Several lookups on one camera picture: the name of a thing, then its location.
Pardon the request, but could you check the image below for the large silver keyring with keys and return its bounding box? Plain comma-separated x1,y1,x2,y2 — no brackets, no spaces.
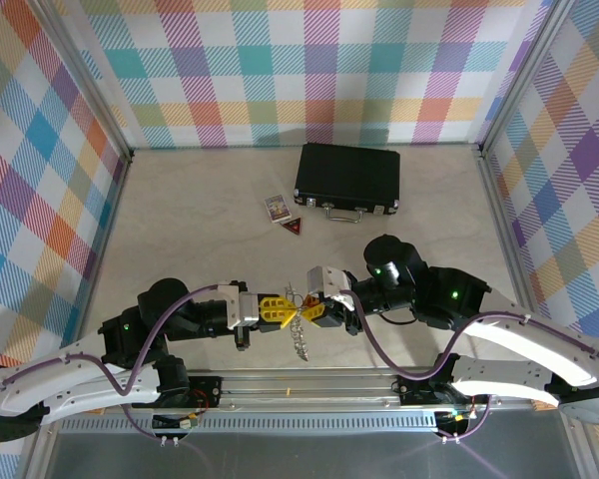
283,281,314,363

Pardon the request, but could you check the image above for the small colourful card box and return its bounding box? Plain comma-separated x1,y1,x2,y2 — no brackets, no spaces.
263,195,294,223

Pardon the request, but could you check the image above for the grey metal sheet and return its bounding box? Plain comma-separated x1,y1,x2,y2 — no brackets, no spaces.
22,429,599,479

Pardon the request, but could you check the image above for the thin black camera cable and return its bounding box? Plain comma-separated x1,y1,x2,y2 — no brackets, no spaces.
382,309,416,326

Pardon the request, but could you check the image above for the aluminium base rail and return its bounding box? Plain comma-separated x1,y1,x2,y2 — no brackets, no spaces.
34,368,588,415

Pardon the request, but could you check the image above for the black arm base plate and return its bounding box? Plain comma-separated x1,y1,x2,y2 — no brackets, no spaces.
396,373,455,406
179,376,225,409

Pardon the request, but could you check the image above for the aluminium side rail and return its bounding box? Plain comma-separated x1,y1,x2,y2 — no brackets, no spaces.
477,148,553,330
74,152,134,350

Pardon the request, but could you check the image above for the slotted metal cable duct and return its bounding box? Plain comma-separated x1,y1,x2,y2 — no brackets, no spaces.
54,416,480,434

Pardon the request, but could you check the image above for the black case with metal handle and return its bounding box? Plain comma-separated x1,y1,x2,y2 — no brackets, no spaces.
293,142,402,225

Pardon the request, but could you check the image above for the aluminium frame post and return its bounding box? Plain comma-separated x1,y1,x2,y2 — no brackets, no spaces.
476,0,573,159
27,0,136,164

